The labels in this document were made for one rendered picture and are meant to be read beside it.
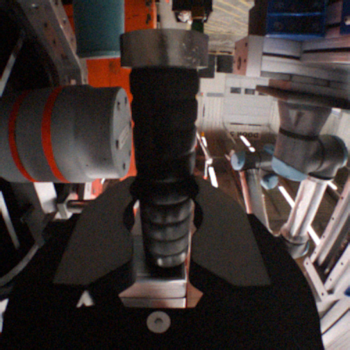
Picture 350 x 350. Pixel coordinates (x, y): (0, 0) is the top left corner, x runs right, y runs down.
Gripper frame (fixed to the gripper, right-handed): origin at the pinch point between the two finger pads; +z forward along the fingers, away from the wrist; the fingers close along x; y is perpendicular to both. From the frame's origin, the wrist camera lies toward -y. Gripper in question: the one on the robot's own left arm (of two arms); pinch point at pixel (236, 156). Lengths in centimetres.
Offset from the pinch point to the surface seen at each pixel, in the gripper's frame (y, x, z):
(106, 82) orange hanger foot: 34, 72, -20
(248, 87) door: 49, -660, 1083
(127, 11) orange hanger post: 58, 67, -24
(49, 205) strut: 16, 78, -70
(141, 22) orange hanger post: 55, 62, -25
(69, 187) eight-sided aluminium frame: 10, 78, -54
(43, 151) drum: 29, 74, -77
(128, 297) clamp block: 23, 64, -92
